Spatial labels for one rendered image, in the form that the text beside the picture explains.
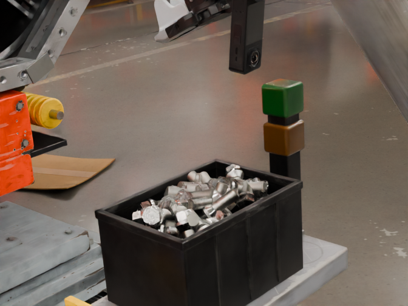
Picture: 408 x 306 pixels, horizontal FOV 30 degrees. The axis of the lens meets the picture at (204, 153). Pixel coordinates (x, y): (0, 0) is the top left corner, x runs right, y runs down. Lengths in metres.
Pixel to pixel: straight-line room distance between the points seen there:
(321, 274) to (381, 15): 0.58
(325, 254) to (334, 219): 1.16
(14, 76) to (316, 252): 0.66
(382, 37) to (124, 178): 2.13
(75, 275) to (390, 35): 1.25
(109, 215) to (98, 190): 1.60
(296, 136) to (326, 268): 0.17
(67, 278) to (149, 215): 0.78
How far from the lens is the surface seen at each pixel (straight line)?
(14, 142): 1.40
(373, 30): 0.43
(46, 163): 2.73
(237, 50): 1.00
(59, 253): 1.60
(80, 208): 2.33
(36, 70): 1.41
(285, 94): 0.93
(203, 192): 0.86
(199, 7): 1.01
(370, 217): 2.15
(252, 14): 1.00
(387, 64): 0.44
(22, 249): 1.60
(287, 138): 0.95
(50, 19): 1.48
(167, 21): 1.07
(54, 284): 1.57
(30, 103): 1.47
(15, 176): 1.41
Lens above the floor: 0.90
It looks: 20 degrees down
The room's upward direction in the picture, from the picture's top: 4 degrees counter-clockwise
